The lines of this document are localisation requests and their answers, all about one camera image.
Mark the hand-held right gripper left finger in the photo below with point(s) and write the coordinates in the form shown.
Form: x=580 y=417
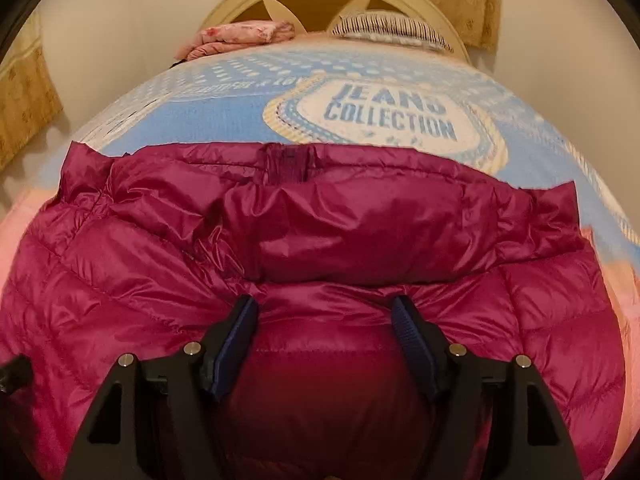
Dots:
x=232 y=345

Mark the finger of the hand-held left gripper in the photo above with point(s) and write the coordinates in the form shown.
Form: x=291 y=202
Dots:
x=14 y=375

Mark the striped pillow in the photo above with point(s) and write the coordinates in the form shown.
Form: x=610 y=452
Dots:
x=390 y=30

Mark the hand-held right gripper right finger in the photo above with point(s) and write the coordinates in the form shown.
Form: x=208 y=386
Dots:
x=415 y=345

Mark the blue printed bed sheet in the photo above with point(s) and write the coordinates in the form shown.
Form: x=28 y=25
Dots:
x=210 y=105

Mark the pink textured blanket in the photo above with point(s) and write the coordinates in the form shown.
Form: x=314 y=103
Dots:
x=625 y=285

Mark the magenta down jacket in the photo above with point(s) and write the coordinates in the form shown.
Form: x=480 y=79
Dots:
x=350 y=240

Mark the pink floral folded quilt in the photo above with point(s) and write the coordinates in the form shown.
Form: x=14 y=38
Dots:
x=240 y=37

